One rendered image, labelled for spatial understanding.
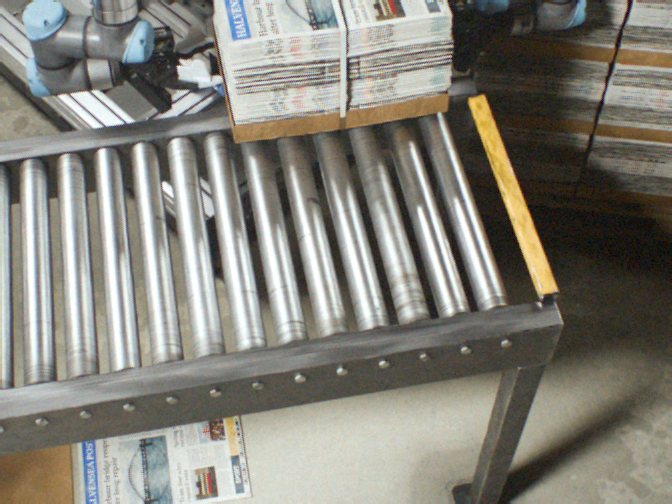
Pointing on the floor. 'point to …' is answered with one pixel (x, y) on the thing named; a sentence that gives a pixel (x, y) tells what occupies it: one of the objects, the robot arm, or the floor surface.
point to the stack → (489, 201)
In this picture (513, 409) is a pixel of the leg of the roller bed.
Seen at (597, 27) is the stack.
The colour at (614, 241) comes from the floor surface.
